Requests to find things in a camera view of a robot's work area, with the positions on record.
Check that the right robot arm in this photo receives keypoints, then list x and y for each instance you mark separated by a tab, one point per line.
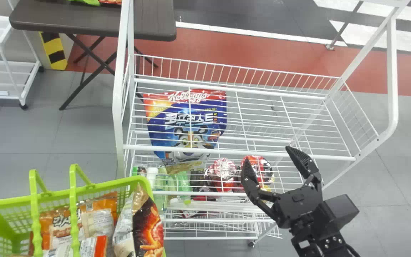
330	248

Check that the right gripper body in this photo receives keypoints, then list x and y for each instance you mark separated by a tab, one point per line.
298	207

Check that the green snack packet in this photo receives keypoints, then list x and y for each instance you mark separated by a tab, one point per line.
84	1

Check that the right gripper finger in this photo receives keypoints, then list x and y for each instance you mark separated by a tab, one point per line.
305	162
250	182

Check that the yellow and black striped post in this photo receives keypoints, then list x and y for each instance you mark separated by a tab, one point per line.
54	50

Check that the red noodle cup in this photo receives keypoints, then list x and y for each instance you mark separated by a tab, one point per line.
264	169
222	170

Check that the black and red snack packet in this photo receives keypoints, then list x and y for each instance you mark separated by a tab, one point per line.
148	225

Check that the dark side table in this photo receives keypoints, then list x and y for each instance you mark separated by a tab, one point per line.
84	18

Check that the orange snack packet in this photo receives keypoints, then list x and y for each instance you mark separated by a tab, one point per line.
57	223

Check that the green bottle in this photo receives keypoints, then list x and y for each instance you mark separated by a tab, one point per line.
161	187
184	185

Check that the blue cereal bag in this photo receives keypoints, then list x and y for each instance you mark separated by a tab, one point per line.
177	110

